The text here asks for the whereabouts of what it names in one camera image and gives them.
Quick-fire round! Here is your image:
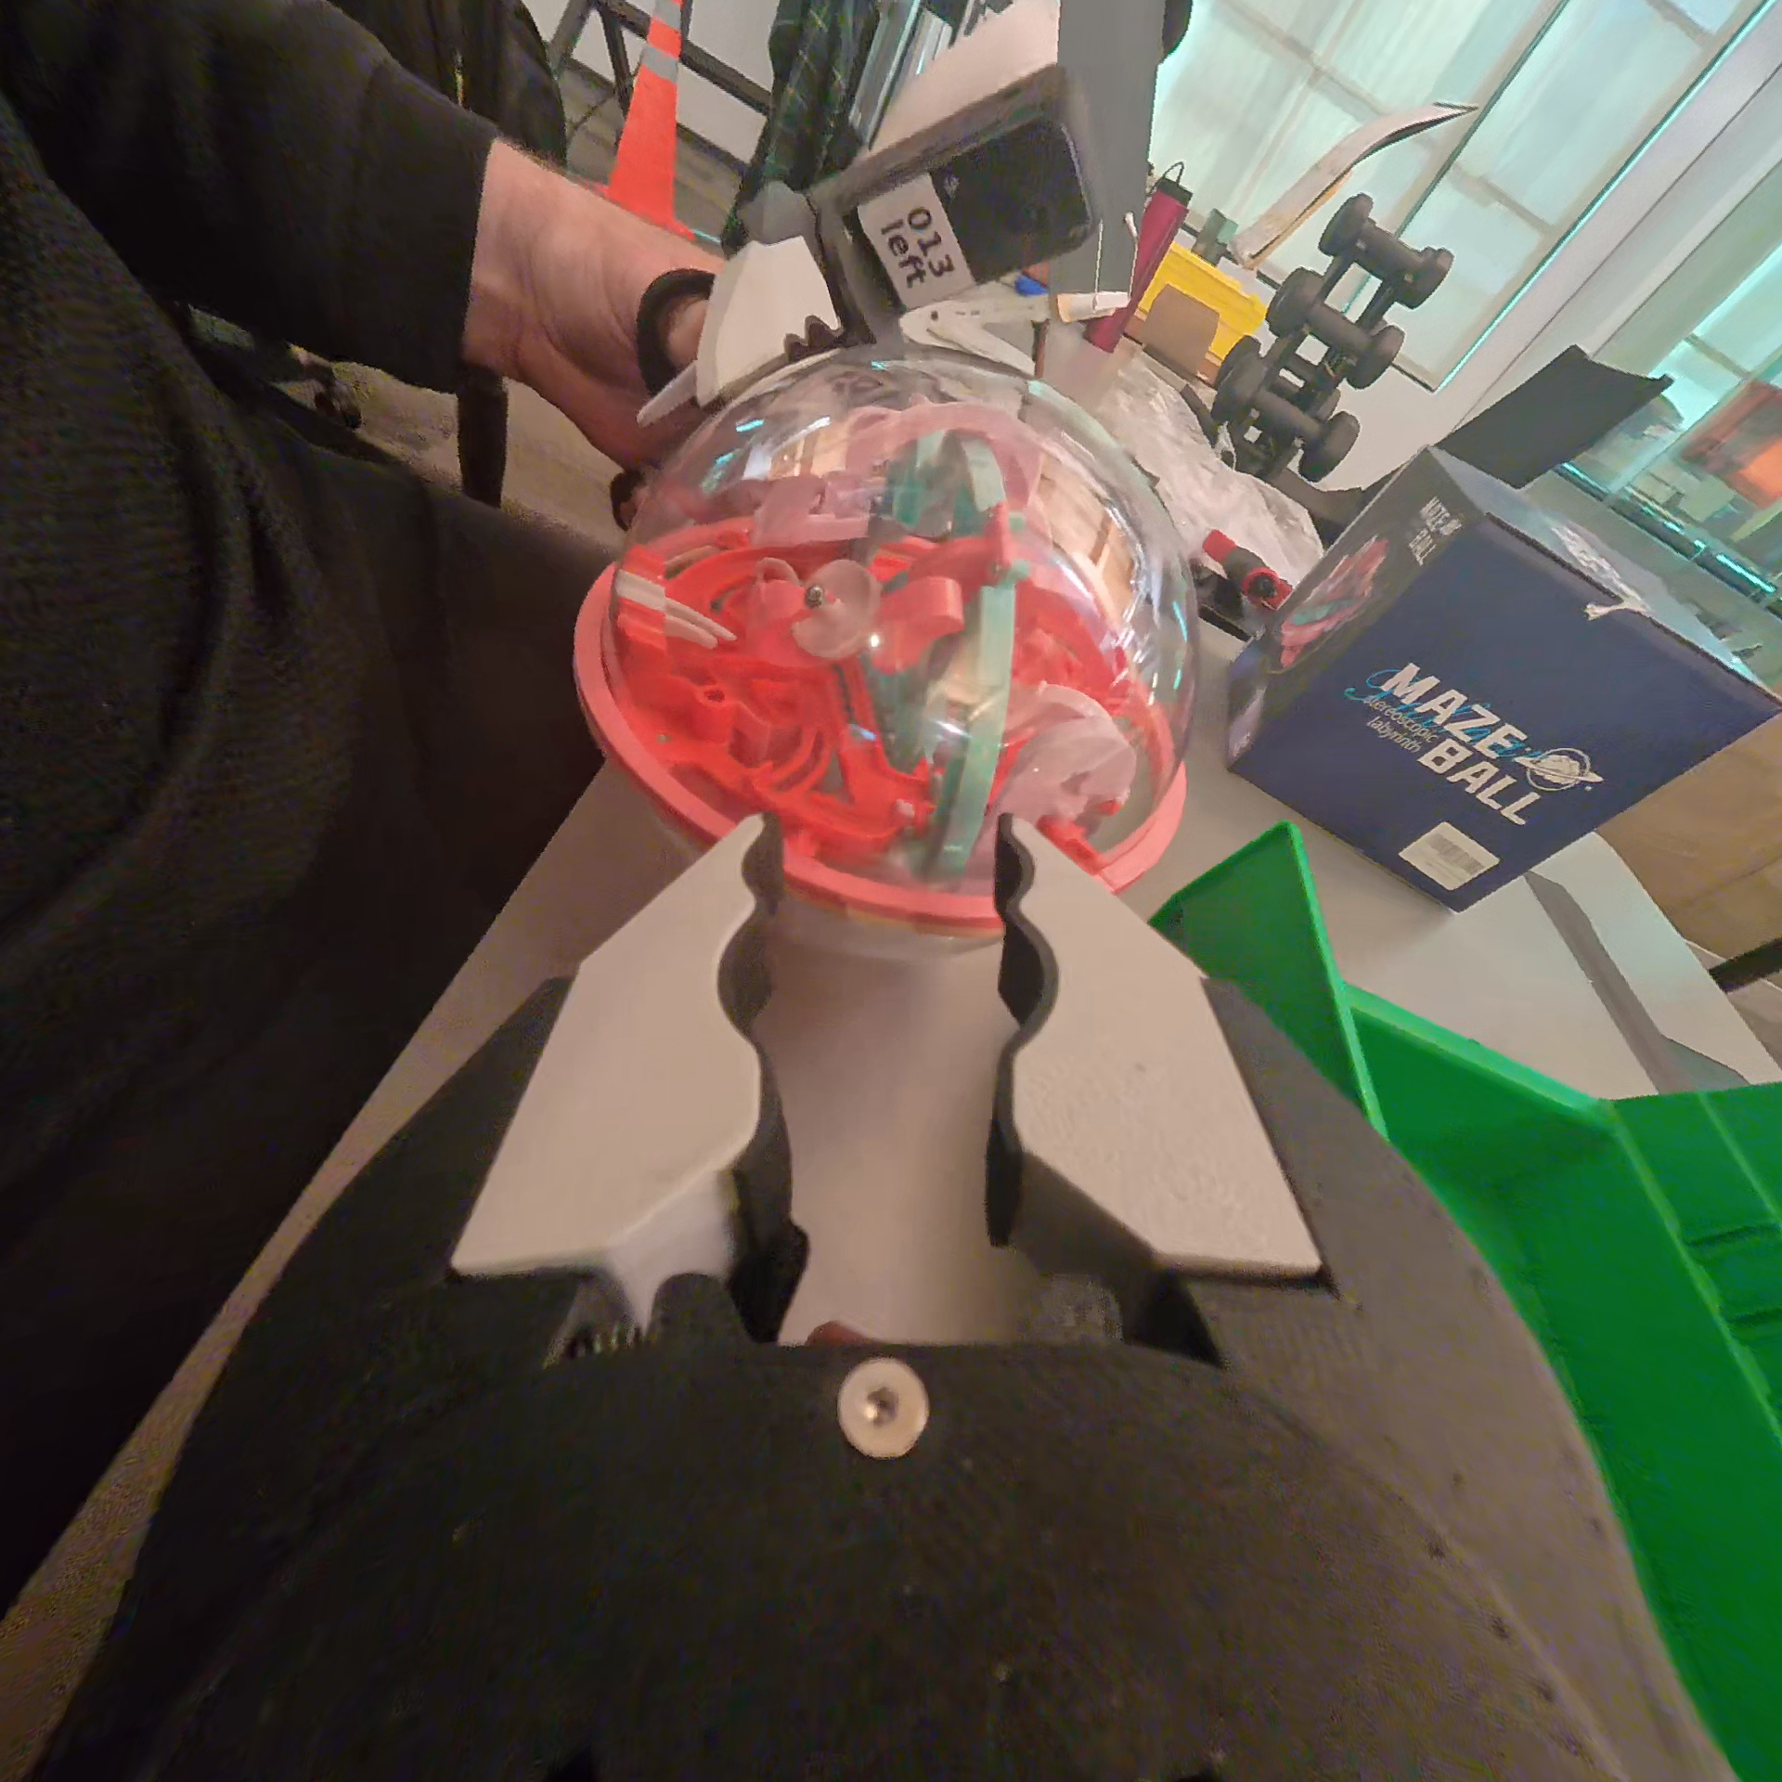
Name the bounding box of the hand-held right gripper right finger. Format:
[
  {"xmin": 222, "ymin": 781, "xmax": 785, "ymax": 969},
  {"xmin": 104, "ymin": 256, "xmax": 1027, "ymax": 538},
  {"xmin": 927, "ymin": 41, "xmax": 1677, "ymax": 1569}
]
[{"xmin": 983, "ymin": 815, "xmax": 1325, "ymax": 1279}]

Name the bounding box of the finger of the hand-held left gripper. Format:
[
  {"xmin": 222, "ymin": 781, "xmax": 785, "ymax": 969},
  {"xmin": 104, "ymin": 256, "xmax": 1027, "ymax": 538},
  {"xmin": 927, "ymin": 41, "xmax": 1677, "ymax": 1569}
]
[
  {"xmin": 899, "ymin": 283, "xmax": 1055, "ymax": 352},
  {"xmin": 639, "ymin": 240, "xmax": 846, "ymax": 426}
]

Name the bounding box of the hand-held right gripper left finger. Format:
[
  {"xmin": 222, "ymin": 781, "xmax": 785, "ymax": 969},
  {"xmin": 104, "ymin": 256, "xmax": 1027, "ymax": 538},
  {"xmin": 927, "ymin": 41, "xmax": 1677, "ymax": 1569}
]
[{"xmin": 447, "ymin": 815, "xmax": 813, "ymax": 1324}]

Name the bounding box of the clear red maze ball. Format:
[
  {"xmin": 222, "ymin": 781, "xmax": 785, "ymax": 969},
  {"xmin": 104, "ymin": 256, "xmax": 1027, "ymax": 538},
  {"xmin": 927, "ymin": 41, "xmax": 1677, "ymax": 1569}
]
[{"xmin": 573, "ymin": 346, "xmax": 1203, "ymax": 937}]

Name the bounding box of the person's left hand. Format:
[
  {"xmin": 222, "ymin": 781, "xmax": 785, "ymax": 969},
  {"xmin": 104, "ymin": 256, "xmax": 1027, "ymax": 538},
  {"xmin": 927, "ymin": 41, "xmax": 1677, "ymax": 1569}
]
[{"xmin": 462, "ymin": 140, "xmax": 729, "ymax": 471}]

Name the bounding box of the red water bottle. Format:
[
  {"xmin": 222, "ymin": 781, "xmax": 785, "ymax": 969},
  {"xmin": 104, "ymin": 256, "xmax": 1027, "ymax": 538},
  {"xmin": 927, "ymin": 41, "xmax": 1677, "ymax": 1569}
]
[{"xmin": 1141, "ymin": 163, "xmax": 1194, "ymax": 302}]

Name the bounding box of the yellow plastic bin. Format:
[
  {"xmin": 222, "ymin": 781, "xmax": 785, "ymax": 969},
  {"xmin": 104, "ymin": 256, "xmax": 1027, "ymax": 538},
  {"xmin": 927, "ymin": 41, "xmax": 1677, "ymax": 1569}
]
[{"xmin": 1135, "ymin": 240, "xmax": 1271, "ymax": 370}]

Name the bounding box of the orange traffic cone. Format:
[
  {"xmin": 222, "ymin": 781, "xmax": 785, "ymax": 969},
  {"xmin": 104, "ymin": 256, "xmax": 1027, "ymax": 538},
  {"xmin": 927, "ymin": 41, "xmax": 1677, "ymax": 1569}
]
[{"xmin": 602, "ymin": 0, "xmax": 700, "ymax": 241}]

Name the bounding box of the green plaid cloth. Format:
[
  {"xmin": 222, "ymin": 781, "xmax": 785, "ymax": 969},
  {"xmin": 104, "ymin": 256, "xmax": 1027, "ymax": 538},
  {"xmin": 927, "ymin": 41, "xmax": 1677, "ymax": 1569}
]
[{"xmin": 758, "ymin": 0, "xmax": 896, "ymax": 187}]

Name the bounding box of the clear plastic wrap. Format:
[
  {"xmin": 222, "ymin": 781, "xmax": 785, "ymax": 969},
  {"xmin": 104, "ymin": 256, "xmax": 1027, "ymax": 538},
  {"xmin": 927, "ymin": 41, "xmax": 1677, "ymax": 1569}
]
[{"xmin": 1044, "ymin": 347, "xmax": 1325, "ymax": 593}]

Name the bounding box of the black dumbbell rack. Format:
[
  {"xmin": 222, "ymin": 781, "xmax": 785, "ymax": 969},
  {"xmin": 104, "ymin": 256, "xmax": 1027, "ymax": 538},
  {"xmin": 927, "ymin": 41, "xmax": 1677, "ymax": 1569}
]
[{"xmin": 1209, "ymin": 192, "xmax": 1458, "ymax": 483}]

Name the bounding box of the red black hand tool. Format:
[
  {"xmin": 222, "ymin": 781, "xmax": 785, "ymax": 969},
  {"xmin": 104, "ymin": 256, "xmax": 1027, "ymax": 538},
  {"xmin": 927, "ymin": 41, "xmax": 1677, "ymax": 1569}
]
[{"xmin": 1201, "ymin": 527, "xmax": 1301, "ymax": 616}]

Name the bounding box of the green plastic bin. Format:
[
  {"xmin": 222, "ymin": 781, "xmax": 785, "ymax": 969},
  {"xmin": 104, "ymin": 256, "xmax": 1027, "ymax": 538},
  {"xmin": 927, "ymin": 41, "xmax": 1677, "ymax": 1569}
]
[{"xmin": 1149, "ymin": 821, "xmax": 1782, "ymax": 1782}]

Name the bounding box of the blue cardboard toy box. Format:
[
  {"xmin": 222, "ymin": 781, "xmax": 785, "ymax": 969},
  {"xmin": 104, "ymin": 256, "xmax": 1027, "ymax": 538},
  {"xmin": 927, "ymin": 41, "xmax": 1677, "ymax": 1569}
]
[{"xmin": 1225, "ymin": 446, "xmax": 1782, "ymax": 914}]

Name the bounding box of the black flat panel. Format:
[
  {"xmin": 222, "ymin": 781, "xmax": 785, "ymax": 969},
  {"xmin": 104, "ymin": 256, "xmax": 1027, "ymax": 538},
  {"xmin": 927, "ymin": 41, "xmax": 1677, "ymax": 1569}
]
[{"xmin": 1462, "ymin": 344, "xmax": 1677, "ymax": 491}]

